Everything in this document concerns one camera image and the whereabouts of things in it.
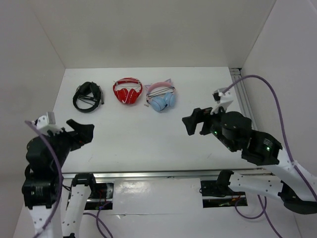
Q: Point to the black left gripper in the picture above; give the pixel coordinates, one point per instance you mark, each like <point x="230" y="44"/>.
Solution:
<point x="84" y="133"/>

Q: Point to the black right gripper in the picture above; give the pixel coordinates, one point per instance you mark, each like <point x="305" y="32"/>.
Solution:
<point x="198" y="115"/>

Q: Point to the black headset with microphone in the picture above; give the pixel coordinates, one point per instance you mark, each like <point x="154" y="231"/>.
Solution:
<point x="89" y="93"/>

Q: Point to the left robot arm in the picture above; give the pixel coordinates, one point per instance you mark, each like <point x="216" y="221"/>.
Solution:
<point x="43" y="184"/>

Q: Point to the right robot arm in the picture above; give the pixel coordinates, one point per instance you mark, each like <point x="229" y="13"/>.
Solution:
<point x="296" y="187"/>

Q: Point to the pink and blue cat headphones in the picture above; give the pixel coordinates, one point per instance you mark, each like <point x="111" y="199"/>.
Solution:
<point x="161" y="95"/>

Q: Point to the red headphones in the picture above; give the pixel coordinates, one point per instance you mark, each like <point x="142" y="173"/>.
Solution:
<point x="127" y="90"/>

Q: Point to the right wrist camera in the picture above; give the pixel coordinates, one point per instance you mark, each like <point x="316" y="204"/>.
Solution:
<point x="223" y="100"/>

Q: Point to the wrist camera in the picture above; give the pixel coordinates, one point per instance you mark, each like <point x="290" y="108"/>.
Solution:
<point x="223" y="100"/>
<point x="45" y="124"/>

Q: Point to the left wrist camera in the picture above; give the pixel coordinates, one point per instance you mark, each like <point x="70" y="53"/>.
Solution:
<point x="45" y="124"/>

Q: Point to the aluminium rail at front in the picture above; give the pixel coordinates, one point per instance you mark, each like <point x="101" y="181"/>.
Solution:
<point x="202" y="174"/>

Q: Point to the aluminium rail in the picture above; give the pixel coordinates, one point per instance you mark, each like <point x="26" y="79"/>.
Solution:
<point x="202" y="174"/>
<point x="242" y="96"/>

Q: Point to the aluminium rail at right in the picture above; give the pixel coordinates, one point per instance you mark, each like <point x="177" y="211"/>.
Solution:
<point x="242" y="96"/>

